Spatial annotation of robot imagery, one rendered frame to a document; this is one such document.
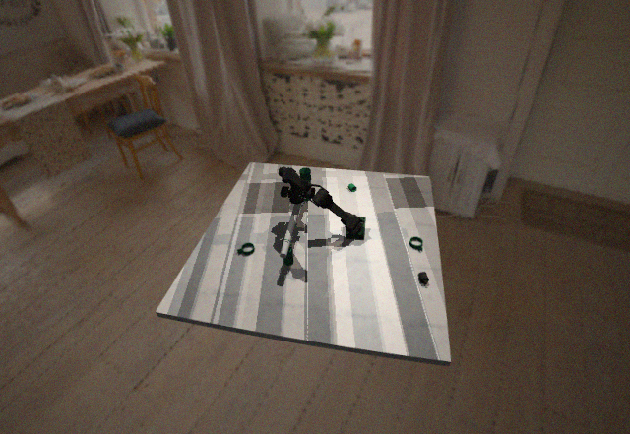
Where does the green post with cap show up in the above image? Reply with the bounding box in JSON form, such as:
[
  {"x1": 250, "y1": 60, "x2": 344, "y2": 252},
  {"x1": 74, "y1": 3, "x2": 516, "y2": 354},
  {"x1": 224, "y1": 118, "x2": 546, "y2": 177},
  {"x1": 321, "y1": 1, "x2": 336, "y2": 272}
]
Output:
[{"x1": 299, "y1": 167, "x2": 311, "y2": 201}]

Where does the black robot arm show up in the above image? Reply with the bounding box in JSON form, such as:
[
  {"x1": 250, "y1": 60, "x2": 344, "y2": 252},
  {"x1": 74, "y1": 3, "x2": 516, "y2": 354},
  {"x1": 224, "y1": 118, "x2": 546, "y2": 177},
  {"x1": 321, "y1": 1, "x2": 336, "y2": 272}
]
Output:
[{"x1": 279, "y1": 167, "x2": 365, "y2": 235}]

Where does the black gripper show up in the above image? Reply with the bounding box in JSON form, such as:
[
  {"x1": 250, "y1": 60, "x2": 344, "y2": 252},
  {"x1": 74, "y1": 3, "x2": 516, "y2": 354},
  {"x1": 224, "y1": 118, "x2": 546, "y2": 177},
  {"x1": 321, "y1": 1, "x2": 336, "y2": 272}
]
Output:
[{"x1": 281, "y1": 186, "x2": 315, "y2": 202}]

